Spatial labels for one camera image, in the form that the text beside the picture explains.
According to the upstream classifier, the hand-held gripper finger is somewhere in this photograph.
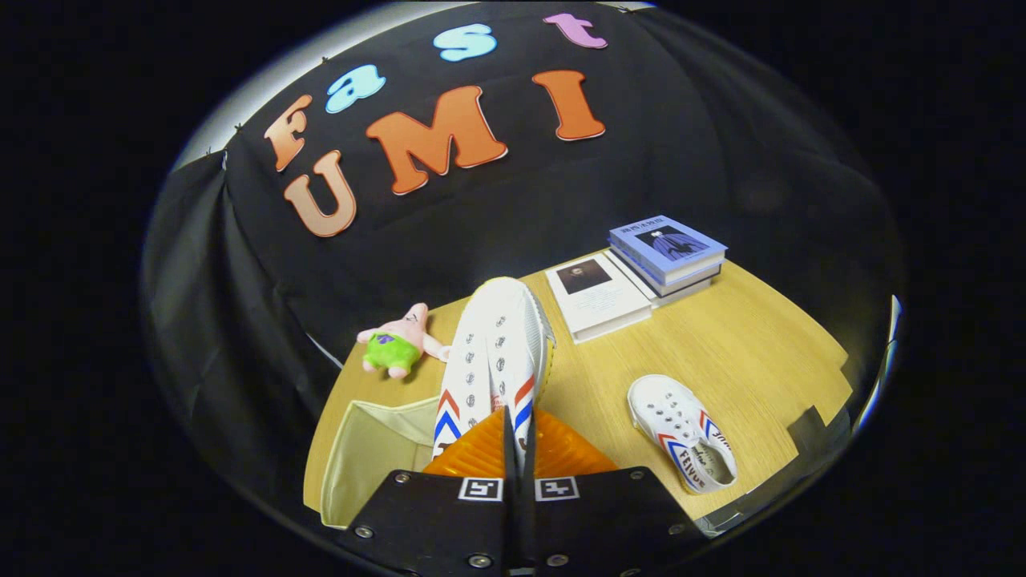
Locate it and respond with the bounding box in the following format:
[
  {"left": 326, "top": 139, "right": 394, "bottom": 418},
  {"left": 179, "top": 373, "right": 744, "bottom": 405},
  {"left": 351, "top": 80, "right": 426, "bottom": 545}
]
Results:
[
  {"left": 521, "top": 409, "right": 710, "bottom": 574},
  {"left": 337, "top": 409, "right": 519, "bottom": 574}
]

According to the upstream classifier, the beige fabric storage box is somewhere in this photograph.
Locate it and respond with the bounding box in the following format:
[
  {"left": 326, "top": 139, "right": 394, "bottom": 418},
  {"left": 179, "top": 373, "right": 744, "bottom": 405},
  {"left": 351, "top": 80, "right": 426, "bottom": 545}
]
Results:
[{"left": 321, "top": 397, "right": 443, "bottom": 530}]

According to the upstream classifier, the white striped canvas shoe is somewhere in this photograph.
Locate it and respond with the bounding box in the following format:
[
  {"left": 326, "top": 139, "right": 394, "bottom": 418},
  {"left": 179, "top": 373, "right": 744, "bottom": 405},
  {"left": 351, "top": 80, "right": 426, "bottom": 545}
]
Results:
[
  {"left": 431, "top": 276, "right": 558, "bottom": 474},
  {"left": 627, "top": 374, "right": 738, "bottom": 495}
]

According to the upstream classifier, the pink star plush toy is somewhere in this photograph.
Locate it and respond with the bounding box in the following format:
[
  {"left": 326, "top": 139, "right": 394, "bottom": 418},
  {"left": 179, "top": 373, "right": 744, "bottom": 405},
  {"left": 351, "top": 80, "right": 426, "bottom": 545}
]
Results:
[{"left": 357, "top": 303, "right": 451, "bottom": 379}]

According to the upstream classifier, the white portrait cover book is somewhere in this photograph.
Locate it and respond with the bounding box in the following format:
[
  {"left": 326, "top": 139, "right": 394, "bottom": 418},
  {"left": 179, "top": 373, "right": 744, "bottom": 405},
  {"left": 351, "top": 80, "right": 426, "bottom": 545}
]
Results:
[{"left": 545, "top": 252, "right": 654, "bottom": 344}]

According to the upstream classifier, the dark edged book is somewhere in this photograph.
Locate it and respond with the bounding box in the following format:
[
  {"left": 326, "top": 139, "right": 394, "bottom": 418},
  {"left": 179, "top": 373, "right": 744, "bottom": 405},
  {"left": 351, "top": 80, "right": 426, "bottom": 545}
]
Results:
[{"left": 613, "top": 260, "right": 725, "bottom": 296}]

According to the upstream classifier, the black table clamp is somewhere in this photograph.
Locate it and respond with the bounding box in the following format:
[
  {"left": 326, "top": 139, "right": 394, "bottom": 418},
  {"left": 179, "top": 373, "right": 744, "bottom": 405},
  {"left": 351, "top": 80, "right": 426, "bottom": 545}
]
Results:
[{"left": 788, "top": 405, "right": 828, "bottom": 458}]

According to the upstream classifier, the blue cover book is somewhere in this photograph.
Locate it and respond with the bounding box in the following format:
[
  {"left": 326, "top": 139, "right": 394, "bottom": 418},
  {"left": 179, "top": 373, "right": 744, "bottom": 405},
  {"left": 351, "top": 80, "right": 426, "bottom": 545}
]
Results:
[{"left": 608, "top": 215, "right": 729, "bottom": 283}]

